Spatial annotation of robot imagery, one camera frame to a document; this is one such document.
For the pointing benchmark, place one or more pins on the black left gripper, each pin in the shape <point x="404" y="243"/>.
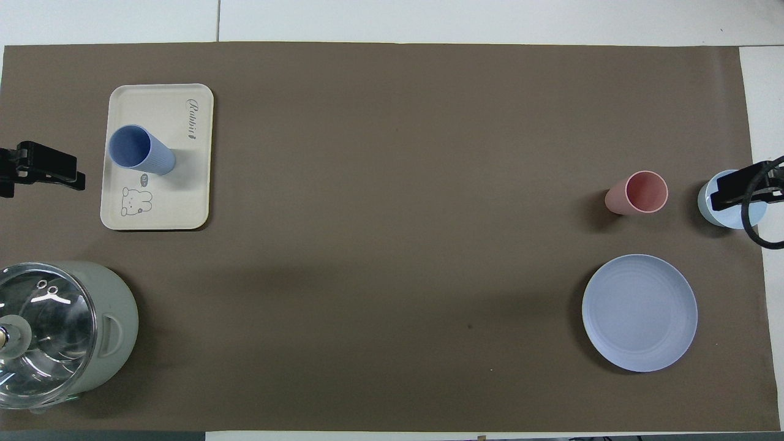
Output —
<point x="7" y="171"/>

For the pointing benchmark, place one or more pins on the pink plastic cup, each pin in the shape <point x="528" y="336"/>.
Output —
<point x="646" y="191"/>

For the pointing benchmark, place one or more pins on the blue round plate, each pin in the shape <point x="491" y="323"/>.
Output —
<point x="640" y="312"/>

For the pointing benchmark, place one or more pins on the light blue cup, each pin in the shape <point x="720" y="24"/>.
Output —
<point x="726" y="214"/>

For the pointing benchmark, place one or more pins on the cream tray with rabbit print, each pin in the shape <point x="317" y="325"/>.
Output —
<point x="190" y="196"/>

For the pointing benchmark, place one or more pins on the clear glass pot lid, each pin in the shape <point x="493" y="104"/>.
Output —
<point x="55" y="343"/>

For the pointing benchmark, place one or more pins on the blue plastic cup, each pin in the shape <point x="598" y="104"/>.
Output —
<point x="131" y="147"/>

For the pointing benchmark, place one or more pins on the brown paper table mat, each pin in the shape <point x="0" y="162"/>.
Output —
<point x="392" y="245"/>

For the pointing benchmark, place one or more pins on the pale green electric pot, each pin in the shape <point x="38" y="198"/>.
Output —
<point x="116" y="306"/>

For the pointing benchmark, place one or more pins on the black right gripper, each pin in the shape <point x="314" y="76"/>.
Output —
<point x="776" y="180"/>

